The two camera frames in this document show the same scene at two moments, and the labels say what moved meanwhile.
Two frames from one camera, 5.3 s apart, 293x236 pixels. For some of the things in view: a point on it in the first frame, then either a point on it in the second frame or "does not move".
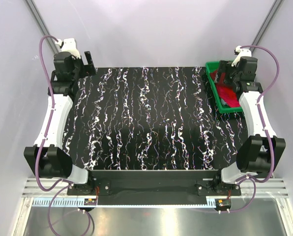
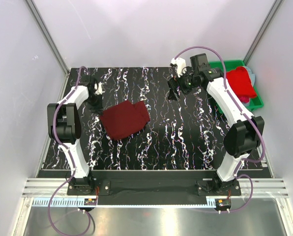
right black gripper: x=225 y=67 -> x=174 y=82
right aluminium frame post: x=276 y=6 does not move
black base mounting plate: x=154 y=187 does not move
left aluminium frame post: x=35 y=12 does not move
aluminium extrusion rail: x=256 y=187 does not move
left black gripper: x=90 y=69 -> x=99 y=108
